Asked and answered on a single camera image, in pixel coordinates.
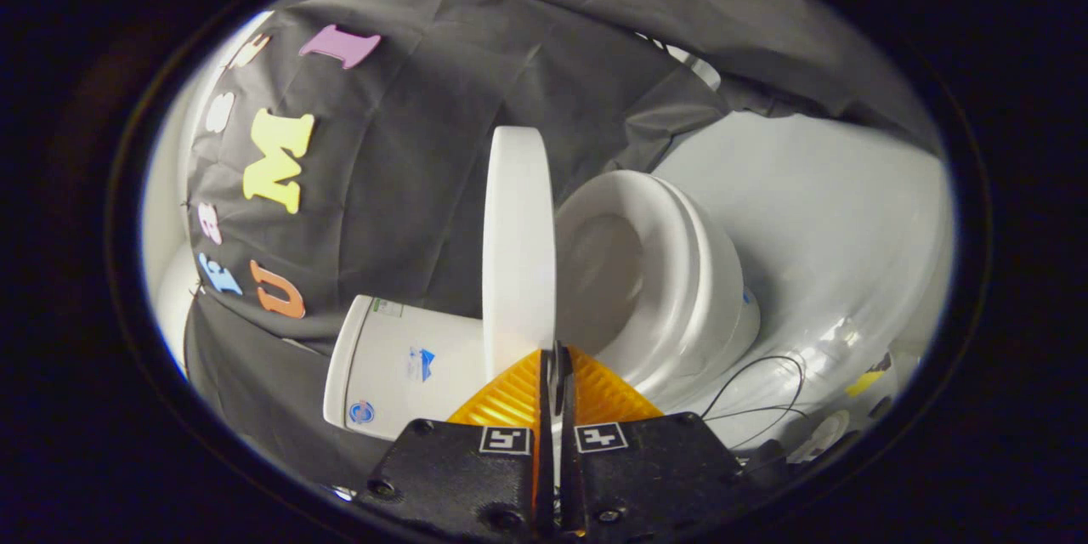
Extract white toilet lid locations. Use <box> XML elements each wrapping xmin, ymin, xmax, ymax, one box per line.
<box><xmin>482</xmin><ymin>126</ymin><xmax>558</xmax><ymax>383</ymax></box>

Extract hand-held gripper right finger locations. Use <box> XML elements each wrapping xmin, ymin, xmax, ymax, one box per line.
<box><xmin>557</xmin><ymin>344</ymin><xmax>766</xmax><ymax>541</ymax></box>

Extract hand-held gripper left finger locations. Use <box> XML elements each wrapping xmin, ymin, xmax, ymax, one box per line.
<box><xmin>357</xmin><ymin>348</ymin><xmax>558</xmax><ymax>541</ymax></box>

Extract black backdrop cloth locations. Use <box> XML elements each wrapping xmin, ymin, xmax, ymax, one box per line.
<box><xmin>183</xmin><ymin>0</ymin><xmax>944</xmax><ymax>490</ymax></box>

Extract thin black cable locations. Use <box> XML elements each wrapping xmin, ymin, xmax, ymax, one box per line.
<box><xmin>701</xmin><ymin>354</ymin><xmax>808</xmax><ymax>451</ymax></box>

